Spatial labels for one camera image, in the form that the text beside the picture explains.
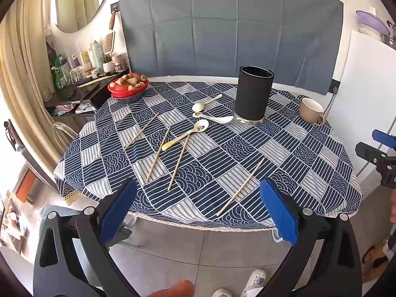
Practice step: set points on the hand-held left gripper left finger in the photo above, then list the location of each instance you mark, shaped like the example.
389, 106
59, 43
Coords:
119, 207

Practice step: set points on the beige curtain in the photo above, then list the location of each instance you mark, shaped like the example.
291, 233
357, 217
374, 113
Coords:
24, 52

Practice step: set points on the black side table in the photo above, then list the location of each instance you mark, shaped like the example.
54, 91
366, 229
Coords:
89, 96

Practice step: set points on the orange box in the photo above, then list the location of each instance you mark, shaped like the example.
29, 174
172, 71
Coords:
26, 185

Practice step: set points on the cluster of toiletry bottles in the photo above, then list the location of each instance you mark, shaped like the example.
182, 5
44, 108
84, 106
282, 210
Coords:
80, 65

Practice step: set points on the purple colander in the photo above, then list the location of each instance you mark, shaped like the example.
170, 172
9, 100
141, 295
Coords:
372, 21

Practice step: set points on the black wall socket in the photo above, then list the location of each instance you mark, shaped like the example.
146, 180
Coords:
334, 87

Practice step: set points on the person's right hand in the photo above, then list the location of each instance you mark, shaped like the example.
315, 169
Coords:
393, 207

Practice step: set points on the person's foot in black sandal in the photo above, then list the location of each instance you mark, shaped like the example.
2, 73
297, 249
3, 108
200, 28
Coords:
374, 260

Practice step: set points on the small potted plant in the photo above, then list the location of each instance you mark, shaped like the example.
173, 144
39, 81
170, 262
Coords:
107, 65

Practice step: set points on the clear plastic chair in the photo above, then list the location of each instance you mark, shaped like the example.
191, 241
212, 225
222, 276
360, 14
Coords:
63, 133

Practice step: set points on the black cylindrical utensil holder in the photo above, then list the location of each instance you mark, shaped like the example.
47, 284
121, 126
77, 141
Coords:
252, 96

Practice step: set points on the white bear print soup spoon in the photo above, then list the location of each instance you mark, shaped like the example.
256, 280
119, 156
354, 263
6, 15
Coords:
225, 119

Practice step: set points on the person's bare leg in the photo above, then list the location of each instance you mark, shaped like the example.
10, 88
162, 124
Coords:
173, 289

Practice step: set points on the blue patterned tablecloth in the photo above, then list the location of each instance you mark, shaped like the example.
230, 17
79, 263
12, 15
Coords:
216, 161

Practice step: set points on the beige mug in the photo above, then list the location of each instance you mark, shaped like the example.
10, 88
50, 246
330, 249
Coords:
309, 111

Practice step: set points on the wooden paddle hairbrush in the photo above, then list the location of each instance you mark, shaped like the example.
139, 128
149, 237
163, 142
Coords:
109, 43

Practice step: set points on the red fruit bowl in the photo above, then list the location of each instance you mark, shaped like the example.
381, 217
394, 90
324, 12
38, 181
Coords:
123, 92

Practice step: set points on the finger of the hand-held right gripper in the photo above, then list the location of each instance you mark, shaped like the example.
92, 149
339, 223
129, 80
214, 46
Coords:
382, 136
368, 153

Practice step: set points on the round wall mirror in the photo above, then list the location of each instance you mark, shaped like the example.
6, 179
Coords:
80, 3

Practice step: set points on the plain cream spoon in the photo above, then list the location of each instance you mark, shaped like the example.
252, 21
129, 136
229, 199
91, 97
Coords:
198, 107

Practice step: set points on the pile of fruit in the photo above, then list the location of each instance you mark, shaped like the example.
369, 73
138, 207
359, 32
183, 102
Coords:
131, 80

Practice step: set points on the beige chopstick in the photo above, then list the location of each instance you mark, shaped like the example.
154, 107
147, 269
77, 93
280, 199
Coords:
140, 132
178, 162
240, 187
157, 154

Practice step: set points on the white clog shoe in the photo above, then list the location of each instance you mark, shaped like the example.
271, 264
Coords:
253, 281
222, 293

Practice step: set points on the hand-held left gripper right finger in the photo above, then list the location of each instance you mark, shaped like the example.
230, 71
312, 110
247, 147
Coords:
278, 213

